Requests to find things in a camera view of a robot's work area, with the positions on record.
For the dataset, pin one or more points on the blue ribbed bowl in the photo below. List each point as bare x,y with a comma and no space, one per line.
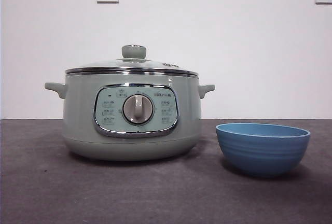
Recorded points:
262,154

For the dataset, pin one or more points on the glass lid with green knob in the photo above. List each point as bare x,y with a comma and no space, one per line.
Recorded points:
133,51

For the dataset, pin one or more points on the pale green electric steamer pot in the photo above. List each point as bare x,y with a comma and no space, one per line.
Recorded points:
77,120

